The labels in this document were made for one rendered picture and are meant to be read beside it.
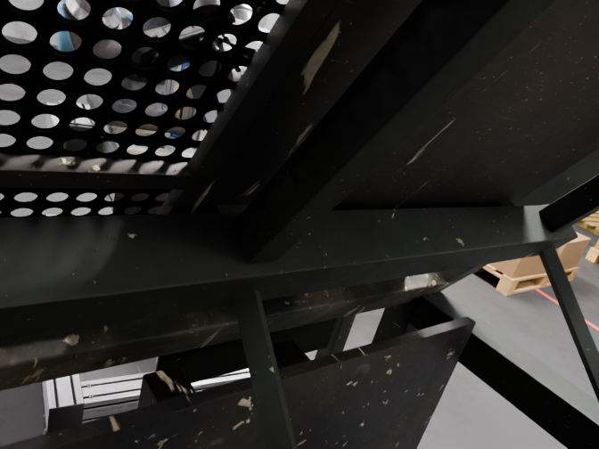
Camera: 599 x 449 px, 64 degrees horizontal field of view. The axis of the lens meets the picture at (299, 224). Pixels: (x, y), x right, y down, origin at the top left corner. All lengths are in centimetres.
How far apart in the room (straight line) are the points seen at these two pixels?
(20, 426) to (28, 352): 110
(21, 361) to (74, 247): 34
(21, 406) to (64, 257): 150
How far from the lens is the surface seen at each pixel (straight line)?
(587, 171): 115
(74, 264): 44
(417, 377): 116
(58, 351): 78
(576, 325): 110
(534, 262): 393
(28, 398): 195
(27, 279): 43
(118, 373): 171
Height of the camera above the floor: 134
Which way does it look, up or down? 21 degrees down
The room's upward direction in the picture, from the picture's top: 16 degrees clockwise
